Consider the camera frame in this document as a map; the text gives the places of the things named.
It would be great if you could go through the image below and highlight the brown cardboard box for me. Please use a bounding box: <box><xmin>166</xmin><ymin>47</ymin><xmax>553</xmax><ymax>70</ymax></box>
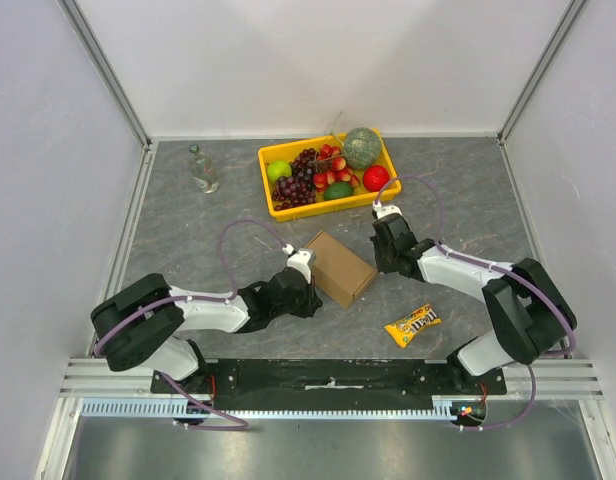
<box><xmin>306</xmin><ymin>231</ymin><xmax>377</xmax><ymax>308</ymax></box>

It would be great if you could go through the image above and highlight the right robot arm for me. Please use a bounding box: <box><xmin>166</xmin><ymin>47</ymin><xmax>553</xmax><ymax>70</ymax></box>
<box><xmin>371</xmin><ymin>208</ymin><xmax>577</xmax><ymax>394</ymax></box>

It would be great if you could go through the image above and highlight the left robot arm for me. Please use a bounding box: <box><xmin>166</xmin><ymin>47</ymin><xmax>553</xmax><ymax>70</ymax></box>
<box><xmin>90</xmin><ymin>267</ymin><xmax>322</xmax><ymax>393</ymax></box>

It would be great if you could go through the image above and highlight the yellow plastic tray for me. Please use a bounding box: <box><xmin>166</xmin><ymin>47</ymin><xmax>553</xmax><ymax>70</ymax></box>
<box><xmin>258</xmin><ymin>128</ymin><xmax>402</xmax><ymax>222</ymax></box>

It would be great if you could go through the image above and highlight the red apple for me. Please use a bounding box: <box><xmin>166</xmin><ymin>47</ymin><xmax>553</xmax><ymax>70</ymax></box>
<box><xmin>362</xmin><ymin>165</ymin><xmax>390</xmax><ymax>192</ymax></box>

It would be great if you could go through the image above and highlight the yellow candy bag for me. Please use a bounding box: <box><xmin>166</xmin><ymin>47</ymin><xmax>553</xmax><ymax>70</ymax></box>
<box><xmin>384</xmin><ymin>304</ymin><xmax>442</xmax><ymax>348</ymax></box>

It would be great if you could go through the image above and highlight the green lime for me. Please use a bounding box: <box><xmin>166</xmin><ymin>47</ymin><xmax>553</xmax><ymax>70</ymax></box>
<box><xmin>323</xmin><ymin>182</ymin><xmax>354</xmax><ymax>201</ymax></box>

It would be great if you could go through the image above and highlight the dark purple grape bunch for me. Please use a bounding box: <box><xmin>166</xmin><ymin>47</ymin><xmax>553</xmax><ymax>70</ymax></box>
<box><xmin>271</xmin><ymin>148</ymin><xmax>317</xmax><ymax>211</ymax></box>

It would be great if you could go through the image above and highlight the red strawberry cluster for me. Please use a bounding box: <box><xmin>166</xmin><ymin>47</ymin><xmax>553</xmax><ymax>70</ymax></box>
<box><xmin>308</xmin><ymin>144</ymin><xmax>360</xmax><ymax>193</ymax></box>

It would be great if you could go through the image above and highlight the green netted melon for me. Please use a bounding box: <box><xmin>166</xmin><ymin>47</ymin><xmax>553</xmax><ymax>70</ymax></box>
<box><xmin>342</xmin><ymin>127</ymin><xmax>382</xmax><ymax>170</ymax></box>

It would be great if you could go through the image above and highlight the green apple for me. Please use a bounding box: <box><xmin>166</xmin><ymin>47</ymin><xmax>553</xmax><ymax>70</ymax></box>
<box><xmin>266</xmin><ymin>161</ymin><xmax>292</xmax><ymax>183</ymax></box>

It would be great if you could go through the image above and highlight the clear glass bottle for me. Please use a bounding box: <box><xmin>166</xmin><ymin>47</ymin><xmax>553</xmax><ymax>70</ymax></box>
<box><xmin>189</xmin><ymin>144</ymin><xmax>219</xmax><ymax>194</ymax></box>

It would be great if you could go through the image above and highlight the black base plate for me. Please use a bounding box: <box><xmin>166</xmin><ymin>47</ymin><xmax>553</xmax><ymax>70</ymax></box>
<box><xmin>178</xmin><ymin>359</ymin><xmax>507</xmax><ymax>397</ymax></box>

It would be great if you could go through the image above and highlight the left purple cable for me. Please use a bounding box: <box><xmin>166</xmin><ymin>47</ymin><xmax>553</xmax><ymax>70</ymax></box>
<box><xmin>92</xmin><ymin>218</ymin><xmax>294</xmax><ymax>432</ymax></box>

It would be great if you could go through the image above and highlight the grey slotted cable duct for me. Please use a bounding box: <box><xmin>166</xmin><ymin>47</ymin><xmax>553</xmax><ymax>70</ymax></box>
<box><xmin>81</xmin><ymin>395</ymin><xmax>491</xmax><ymax>419</ymax></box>

